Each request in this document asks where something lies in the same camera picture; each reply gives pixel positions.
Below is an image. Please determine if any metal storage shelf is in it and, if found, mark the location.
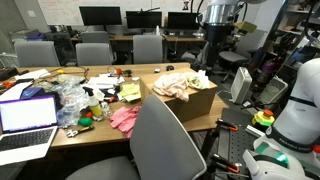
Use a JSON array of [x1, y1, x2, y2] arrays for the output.
[[259, 0, 320, 88]]

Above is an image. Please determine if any small clear plastic bottle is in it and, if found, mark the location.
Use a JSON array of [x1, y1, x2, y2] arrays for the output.
[[100, 101, 113, 118]]

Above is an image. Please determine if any silver laptop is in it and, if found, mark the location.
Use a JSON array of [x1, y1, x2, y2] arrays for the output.
[[0, 95, 59, 167]]

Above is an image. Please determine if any black office chair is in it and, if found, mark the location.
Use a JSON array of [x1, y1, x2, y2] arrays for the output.
[[44, 31, 78, 66]]

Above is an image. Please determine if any spray bottle yellow liquid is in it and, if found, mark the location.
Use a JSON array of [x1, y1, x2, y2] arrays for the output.
[[82, 86, 104, 122]]

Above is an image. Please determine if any light pink cloth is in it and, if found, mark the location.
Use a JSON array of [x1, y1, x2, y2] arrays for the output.
[[152, 72, 190, 103]]

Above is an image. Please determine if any yellow red emergency stop button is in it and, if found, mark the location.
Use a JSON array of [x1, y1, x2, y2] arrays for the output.
[[251, 109, 276, 128]]

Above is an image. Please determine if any bright pink cloth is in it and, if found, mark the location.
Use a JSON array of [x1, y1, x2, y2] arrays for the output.
[[109, 105, 142, 139]]

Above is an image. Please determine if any yellow handled adjustable wrench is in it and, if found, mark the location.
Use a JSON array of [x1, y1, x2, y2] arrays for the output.
[[65, 125, 95, 139]]

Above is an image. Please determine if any whiteboard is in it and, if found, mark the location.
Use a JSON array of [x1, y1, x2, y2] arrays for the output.
[[36, 0, 208, 27]]

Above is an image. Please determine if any maroon bottle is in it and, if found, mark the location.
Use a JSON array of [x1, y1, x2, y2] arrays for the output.
[[261, 59, 278, 84]]

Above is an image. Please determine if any clear plastic bag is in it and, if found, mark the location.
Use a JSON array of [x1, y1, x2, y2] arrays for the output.
[[34, 73, 91, 129]]

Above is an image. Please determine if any black computer monitor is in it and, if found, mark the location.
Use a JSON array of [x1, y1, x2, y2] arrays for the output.
[[79, 5, 123, 27], [125, 10, 163, 29], [167, 11, 201, 30]]

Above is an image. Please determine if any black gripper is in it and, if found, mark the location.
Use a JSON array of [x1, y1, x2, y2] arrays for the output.
[[203, 23, 235, 68]]

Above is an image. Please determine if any white space heater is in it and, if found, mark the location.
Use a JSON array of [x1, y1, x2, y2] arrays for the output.
[[229, 66, 253, 105]]

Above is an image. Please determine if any white paper sheet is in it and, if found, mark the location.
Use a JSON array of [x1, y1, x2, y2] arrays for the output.
[[14, 68, 51, 81]]

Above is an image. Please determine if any white paper stack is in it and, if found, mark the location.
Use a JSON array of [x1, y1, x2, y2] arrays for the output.
[[84, 75, 125, 90]]

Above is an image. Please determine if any light green cloth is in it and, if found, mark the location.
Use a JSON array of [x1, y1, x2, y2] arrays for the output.
[[184, 69, 211, 91]]

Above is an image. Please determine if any large cardboard box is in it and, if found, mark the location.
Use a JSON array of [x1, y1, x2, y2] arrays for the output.
[[139, 67, 218, 124]]

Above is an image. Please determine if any green ball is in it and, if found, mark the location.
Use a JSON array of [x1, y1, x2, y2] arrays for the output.
[[77, 117, 94, 128]]

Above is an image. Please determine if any blue box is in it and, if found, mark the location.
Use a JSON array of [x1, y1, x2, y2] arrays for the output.
[[19, 87, 46, 100]]

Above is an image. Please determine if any white mesh bin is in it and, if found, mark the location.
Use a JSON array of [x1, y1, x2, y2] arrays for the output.
[[258, 75, 289, 105]]

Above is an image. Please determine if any black tool case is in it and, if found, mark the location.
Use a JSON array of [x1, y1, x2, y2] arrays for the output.
[[0, 66, 19, 82]]

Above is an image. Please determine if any yellow cloth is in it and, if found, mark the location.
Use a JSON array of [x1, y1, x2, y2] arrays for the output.
[[118, 82, 143, 103]]

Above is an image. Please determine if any orange handled clamp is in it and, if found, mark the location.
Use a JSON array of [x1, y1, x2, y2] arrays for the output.
[[214, 118, 239, 133], [211, 153, 243, 174]]

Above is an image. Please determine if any grey swivel chair with armrests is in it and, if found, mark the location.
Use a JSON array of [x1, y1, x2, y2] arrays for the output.
[[218, 29, 268, 83]]

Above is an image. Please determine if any black perforated board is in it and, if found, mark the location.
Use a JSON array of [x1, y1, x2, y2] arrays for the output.
[[216, 107, 268, 180]]

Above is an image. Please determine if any wooden desk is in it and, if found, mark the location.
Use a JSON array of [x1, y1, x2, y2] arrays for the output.
[[69, 34, 206, 43]]

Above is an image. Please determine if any white cup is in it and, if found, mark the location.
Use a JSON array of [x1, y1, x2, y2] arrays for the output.
[[94, 89, 106, 101]]

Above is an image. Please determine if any grey office chair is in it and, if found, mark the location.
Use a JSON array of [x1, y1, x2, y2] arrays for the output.
[[13, 40, 61, 68], [132, 34, 164, 65], [79, 30, 116, 46], [75, 42, 114, 67]]

